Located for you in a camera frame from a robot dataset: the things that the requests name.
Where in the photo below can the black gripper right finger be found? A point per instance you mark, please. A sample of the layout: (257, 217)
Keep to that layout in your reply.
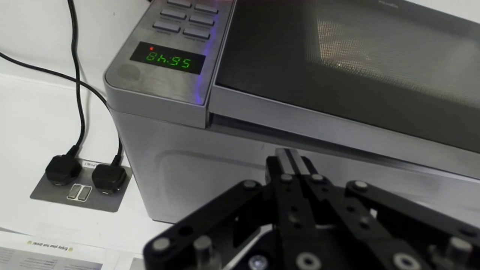
(391, 211)

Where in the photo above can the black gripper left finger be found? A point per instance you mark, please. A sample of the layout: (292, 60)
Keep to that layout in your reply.
(226, 211)

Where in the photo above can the silver microwave oven body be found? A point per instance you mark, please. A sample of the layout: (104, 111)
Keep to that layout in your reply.
(166, 159)

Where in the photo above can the steel double wall socket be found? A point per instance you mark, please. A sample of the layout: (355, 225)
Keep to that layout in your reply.
(76, 196)

